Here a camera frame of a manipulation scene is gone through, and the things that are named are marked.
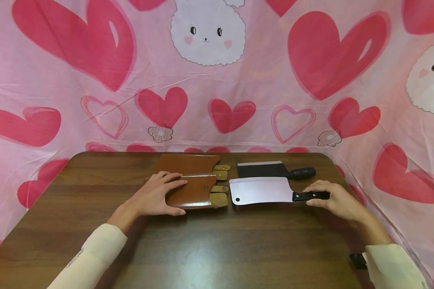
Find silver blade cleaver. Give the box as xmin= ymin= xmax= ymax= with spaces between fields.
xmin=228 ymin=177 xmax=331 ymax=206

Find person's right hand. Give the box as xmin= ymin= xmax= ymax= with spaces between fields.
xmin=303 ymin=180 xmax=366 ymax=224

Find person's left hand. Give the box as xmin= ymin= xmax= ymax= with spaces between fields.
xmin=126 ymin=171 xmax=188 ymax=220

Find black blade cleaver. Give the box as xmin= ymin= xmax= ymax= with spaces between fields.
xmin=236 ymin=161 xmax=317 ymax=180

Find person's left forearm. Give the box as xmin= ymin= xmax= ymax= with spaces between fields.
xmin=47 ymin=202 xmax=145 ymax=289

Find black wrist band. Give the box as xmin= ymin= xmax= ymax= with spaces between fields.
xmin=349 ymin=252 xmax=368 ymax=270

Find person's right forearm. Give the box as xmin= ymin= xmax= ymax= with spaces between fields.
xmin=351 ymin=213 xmax=433 ymax=289

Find brown leather knife sheath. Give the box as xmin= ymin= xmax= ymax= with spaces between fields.
xmin=155 ymin=154 xmax=231 ymax=181
xmin=144 ymin=174 xmax=229 ymax=210

